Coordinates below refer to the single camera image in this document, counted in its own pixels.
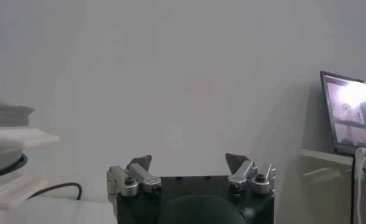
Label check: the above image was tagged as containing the dark shelf object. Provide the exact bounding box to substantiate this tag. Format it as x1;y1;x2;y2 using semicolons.
319;70;366;159

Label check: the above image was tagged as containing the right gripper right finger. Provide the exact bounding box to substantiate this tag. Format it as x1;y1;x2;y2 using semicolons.
225;152;276;195

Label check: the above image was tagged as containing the white electric cooker base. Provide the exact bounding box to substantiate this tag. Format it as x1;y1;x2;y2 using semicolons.
0;126;61;214

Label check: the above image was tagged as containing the black cooker power cord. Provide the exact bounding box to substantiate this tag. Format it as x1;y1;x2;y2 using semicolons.
26;181;83;201

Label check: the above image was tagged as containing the white laptop charger cable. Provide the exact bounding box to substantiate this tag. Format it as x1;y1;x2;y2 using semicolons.
354;147;366;224

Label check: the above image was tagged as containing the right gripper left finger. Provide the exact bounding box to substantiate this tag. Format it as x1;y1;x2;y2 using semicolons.
106;154;163;203

